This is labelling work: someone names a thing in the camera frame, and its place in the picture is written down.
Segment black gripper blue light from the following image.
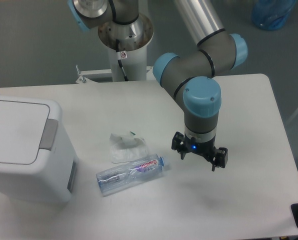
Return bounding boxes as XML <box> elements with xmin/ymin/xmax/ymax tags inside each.
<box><xmin>171</xmin><ymin>131</ymin><xmax>228</xmax><ymax>172</ymax></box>

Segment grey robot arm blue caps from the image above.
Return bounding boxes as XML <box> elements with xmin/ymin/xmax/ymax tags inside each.
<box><xmin>68</xmin><ymin>0</ymin><xmax>248</xmax><ymax>168</ymax></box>

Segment white trash can with lid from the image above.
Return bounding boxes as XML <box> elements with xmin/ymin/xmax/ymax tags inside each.
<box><xmin>0</xmin><ymin>95</ymin><xmax>78</xmax><ymax>203</ymax></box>

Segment crumpled clear plastic wrapper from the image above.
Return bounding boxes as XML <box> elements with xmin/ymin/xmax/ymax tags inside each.
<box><xmin>109</xmin><ymin>131</ymin><xmax>149</xmax><ymax>164</ymax></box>

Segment clear plastic water bottle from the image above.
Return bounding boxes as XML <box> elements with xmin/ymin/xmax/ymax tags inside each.
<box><xmin>96</xmin><ymin>153</ymin><xmax>169</xmax><ymax>196</ymax></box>

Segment blue plastic bag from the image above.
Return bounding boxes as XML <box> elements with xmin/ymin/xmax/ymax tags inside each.
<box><xmin>251</xmin><ymin>0</ymin><xmax>297</xmax><ymax>31</ymax></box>

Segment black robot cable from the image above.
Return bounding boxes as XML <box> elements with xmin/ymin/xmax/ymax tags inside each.
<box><xmin>115</xmin><ymin>38</ymin><xmax>129</xmax><ymax>82</ymax></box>

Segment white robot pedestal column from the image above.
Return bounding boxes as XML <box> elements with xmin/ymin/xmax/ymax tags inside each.
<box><xmin>98</xmin><ymin>13</ymin><xmax>154</xmax><ymax>82</ymax></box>

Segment white frame with bolts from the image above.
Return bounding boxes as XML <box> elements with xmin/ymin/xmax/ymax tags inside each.
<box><xmin>75</xmin><ymin>64</ymin><xmax>155</xmax><ymax>85</ymax></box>

